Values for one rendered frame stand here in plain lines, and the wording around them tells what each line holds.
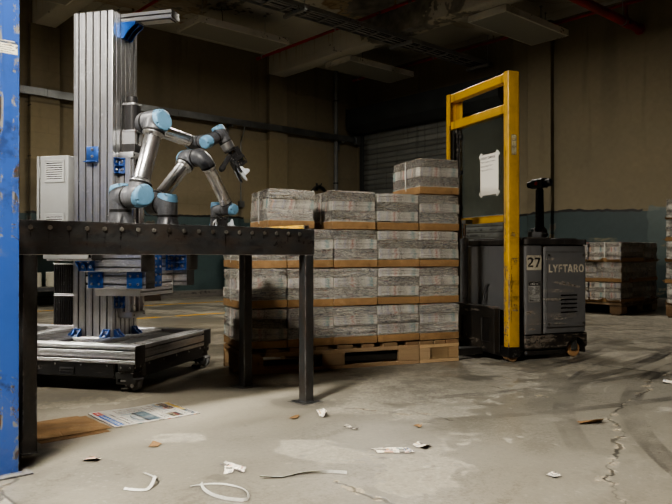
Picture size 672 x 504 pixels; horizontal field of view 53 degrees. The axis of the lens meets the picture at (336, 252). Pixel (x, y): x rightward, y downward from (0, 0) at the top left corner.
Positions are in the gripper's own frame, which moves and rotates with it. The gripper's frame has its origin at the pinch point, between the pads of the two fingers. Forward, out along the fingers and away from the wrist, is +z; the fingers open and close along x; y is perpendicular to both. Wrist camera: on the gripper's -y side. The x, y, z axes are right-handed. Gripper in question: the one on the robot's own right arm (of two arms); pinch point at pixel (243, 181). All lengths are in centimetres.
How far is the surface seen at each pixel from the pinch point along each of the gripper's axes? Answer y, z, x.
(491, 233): 468, 284, 527
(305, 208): 20.7, 30.9, -16.3
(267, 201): 2.2, 16.2, -16.7
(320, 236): 20, 49, -19
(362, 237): 44, 64, -18
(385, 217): 63, 60, -19
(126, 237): -86, -7, -128
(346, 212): 42, 45, -18
